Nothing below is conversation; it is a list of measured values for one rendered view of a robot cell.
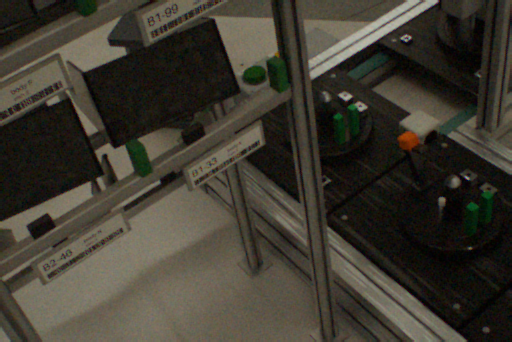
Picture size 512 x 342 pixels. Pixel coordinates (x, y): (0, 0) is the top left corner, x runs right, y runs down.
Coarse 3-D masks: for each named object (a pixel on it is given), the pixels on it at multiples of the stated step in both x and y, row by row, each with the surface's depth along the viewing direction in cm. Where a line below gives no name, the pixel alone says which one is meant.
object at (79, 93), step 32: (192, 32) 64; (128, 64) 63; (160, 64) 64; (192, 64) 65; (224, 64) 66; (96, 96) 63; (128, 96) 64; (160, 96) 65; (192, 96) 66; (224, 96) 67; (96, 128) 73; (128, 128) 64; (160, 128) 65
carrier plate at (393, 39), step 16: (432, 16) 129; (400, 32) 127; (416, 32) 126; (432, 32) 125; (384, 48) 125; (400, 48) 123; (416, 48) 123; (432, 48) 122; (416, 64) 120; (432, 64) 119; (448, 64) 119; (464, 64) 118; (480, 64) 117; (448, 80) 116; (464, 80) 115; (464, 96) 115
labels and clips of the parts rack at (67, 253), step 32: (160, 0) 52; (192, 0) 54; (224, 0) 56; (160, 32) 53; (64, 64) 50; (0, 96) 48; (32, 96) 49; (192, 128) 62; (256, 128) 66; (224, 160) 65; (160, 192) 87; (32, 224) 56; (96, 224) 59; (128, 224) 62; (64, 256) 59
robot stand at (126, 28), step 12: (132, 12) 128; (120, 24) 125; (132, 24) 125; (108, 36) 123; (120, 36) 123; (132, 36) 122; (168, 36) 120; (132, 48) 124; (180, 120) 133; (192, 120) 133
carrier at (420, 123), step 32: (320, 96) 106; (352, 96) 116; (288, 128) 110; (320, 128) 109; (352, 128) 106; (384, 128) 110; (416, 128) 106; (256, 160) 109; (288, 160) 108; (320, 160) 106; (352, 160) 106; (384, 160) 105; (288, 192) 105; (352, 192) 102
